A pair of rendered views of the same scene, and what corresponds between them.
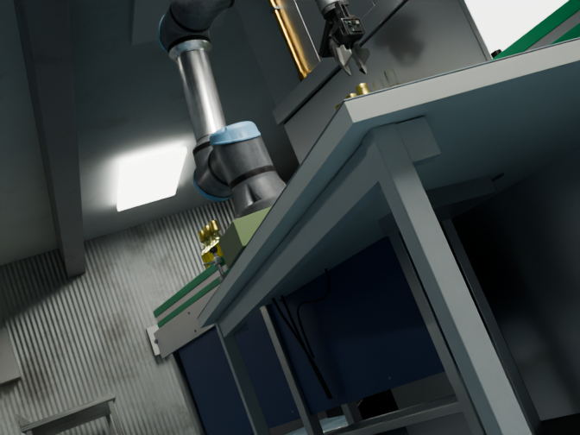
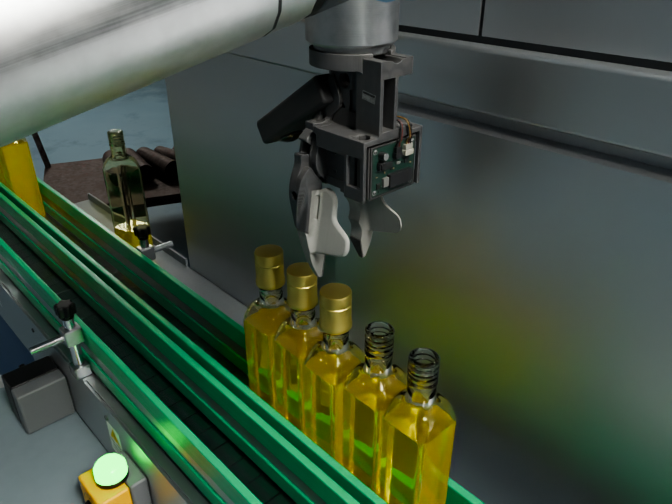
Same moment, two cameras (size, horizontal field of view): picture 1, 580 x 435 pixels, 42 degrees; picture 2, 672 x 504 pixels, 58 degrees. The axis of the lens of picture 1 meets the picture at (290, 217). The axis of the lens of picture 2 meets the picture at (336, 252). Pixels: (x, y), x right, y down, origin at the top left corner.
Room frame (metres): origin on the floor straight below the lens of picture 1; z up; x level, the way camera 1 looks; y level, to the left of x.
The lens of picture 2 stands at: (1.58, -0.27, 1.49)
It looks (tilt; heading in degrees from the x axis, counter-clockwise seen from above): 28 degrees down; 353
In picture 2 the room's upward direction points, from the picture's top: straight up
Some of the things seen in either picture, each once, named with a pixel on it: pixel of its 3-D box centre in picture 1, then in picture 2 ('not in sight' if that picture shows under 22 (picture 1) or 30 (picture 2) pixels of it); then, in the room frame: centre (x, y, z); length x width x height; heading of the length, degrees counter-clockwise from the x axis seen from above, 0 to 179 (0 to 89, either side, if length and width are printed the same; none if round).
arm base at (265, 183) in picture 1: (260, 195); not in sight; (1.72, 0.05, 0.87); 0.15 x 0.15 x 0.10
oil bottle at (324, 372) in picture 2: not in sight; (335, 417); (2.10, -0.33, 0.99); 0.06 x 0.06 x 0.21; 35
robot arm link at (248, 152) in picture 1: (239, 152); not in sight; (1.72, 0.05, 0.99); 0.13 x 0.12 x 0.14; 30
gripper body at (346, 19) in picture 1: (342, 25); (357, 120); (2.08, -0.35, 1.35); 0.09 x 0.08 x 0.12; 35
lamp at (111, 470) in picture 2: not in sight; (110, 468); (2.20, -0.03, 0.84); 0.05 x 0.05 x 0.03
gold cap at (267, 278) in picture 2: not in sight; (269, 266); (2.20, -0.27, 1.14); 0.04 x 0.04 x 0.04
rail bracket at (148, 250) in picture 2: not in sight; (156, 254); (2.62, -0.05, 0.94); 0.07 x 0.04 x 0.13; 126
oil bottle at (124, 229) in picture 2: not in sight; (125, 193); (2.77, 0.02, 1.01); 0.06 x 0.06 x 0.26; 49
